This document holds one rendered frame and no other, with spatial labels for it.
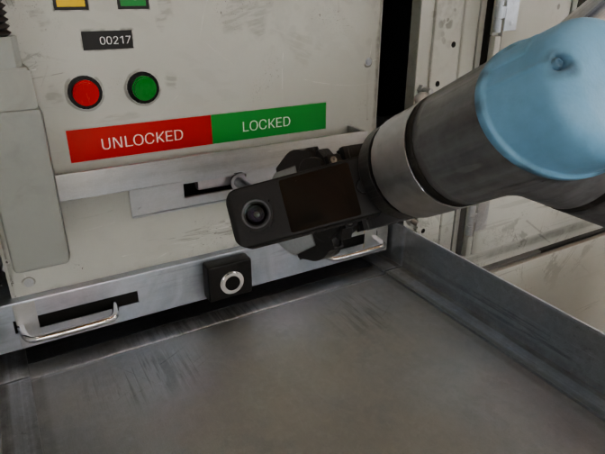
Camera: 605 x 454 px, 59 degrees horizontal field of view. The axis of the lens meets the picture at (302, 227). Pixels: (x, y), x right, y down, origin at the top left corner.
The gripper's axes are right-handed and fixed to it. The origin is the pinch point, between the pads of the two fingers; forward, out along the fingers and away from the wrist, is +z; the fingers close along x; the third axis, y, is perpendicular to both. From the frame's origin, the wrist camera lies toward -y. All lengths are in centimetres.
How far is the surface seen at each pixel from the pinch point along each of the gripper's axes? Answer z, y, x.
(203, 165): 7.8, -3.3, 8.3
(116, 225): 14.7, -12.9, 4.4
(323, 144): 7.5, 12.6, 8.6
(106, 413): 9.7, -18.9, -14.8
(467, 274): 3.9, 26.8, -12.1
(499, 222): 13.8, 45.3, -7.2
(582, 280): 23, 73, -23
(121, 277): 16.9, -13.5, -1.6
